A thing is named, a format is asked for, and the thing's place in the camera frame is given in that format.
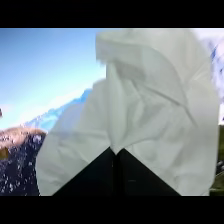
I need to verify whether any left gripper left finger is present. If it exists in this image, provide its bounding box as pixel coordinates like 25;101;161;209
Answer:
52;147;116;197

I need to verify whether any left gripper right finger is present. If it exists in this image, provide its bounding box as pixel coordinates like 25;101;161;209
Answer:
114;147;182;197

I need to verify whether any white shirt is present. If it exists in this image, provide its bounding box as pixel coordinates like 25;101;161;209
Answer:
35;28;222;197

